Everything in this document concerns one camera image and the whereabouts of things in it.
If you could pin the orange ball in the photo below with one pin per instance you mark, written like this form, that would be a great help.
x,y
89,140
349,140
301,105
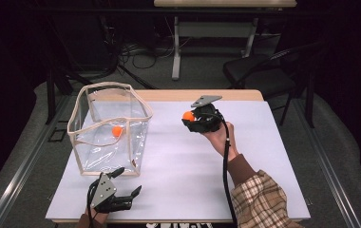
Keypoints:
x,y
117,131
188,115

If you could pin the person's right hand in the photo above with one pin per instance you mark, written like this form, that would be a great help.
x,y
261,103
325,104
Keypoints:
x,y
221,141

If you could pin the white metal-frame desk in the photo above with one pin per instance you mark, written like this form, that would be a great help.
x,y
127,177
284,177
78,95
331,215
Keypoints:
x,y
213,30

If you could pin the black metal stand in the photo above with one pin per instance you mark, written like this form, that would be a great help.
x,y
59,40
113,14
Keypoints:
x,y
50,95

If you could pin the clear bag with beige trim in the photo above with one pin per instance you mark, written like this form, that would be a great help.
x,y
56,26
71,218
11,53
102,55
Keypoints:
x,y
105,152

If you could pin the person's black-and-white patterned clothing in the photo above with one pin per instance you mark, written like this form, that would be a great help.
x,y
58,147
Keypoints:
x,y
181,225

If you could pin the metal floor rail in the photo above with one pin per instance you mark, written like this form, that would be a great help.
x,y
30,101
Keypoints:
x,y
17,177
327,171

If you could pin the white table sheet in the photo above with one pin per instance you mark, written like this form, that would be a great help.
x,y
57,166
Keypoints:
x,y
169,152

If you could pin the black folding chair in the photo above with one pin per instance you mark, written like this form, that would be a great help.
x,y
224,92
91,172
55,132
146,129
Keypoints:
x,y
257,74

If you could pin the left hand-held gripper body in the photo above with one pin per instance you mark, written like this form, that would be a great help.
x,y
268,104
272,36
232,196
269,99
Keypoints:
x,y
104,191

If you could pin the wooden table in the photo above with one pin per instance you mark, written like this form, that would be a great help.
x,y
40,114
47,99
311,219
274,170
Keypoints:
x,y
169,95

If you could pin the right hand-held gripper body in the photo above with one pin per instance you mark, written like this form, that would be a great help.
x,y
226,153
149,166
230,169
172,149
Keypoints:
x,y
208,118

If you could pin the person's left hand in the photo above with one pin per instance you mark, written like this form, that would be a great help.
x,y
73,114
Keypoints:
x,y
98,216

